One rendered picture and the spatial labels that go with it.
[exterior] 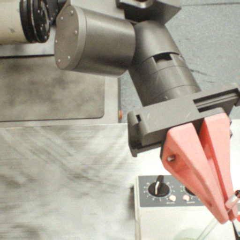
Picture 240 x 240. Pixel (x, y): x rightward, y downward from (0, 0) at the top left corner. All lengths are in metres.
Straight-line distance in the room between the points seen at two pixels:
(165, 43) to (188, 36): 1.57
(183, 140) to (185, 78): 0.07
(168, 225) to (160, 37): 0.24
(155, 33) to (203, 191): 0.16
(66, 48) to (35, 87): 0.91
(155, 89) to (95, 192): 0.29
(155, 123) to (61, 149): 0.35
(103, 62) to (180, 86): 0.07
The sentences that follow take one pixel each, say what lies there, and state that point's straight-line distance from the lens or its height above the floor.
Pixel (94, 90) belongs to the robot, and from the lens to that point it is 1.13.
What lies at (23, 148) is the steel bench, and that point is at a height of 0.75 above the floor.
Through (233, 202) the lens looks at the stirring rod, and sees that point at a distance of 0.23.
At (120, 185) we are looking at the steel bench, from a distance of 0.53.
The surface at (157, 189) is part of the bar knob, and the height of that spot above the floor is 0.82.
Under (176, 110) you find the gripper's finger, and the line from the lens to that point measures 0.25.
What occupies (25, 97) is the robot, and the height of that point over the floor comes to 0.36.
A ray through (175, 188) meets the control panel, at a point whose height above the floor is 0.80.
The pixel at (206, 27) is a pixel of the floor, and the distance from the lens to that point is 1.95.
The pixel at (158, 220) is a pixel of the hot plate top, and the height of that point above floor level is 0.84.
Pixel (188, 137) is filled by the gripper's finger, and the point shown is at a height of 1.04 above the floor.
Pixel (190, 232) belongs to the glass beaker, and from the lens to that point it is 0.38.
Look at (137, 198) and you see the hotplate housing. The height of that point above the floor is 0.80.
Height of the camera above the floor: 1.25
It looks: 57 degrees down
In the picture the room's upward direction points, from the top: 4 degrees counter-clockwise
